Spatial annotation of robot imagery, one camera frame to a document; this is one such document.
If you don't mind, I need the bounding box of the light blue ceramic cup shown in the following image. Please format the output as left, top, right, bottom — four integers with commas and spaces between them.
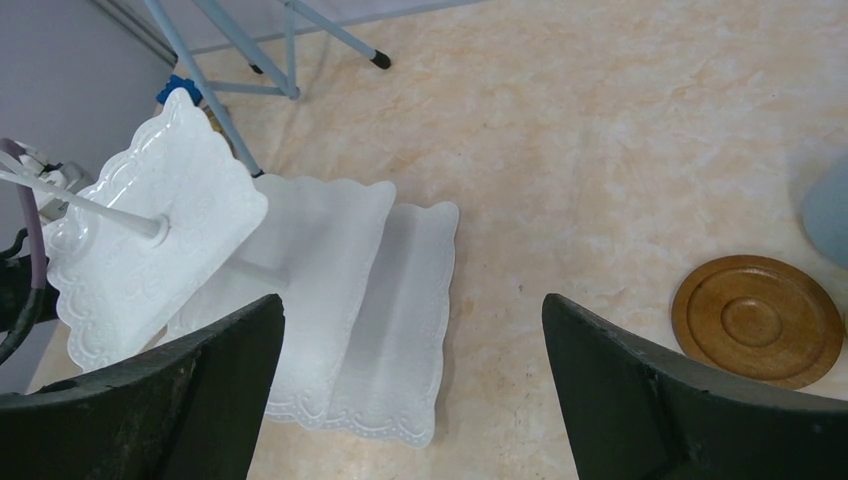
801, 157, 847, 269

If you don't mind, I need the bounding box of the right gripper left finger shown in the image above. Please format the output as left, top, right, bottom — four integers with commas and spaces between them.
1, 294, 285, 479

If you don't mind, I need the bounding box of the white three-tier serving stand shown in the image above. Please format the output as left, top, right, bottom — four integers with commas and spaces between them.
0, 87, 460, 450

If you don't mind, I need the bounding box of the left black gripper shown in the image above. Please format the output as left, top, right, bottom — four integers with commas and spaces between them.
1, 228, 59, 332

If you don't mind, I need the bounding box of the dark wooden round saucer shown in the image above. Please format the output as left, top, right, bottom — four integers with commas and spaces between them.
670, 255, 845, 390

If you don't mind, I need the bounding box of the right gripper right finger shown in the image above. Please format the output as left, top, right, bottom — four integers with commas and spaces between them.
542, 294, 847, 479

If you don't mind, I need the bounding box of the light blue tripod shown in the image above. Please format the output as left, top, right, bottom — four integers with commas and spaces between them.
142, 0, 392, 179

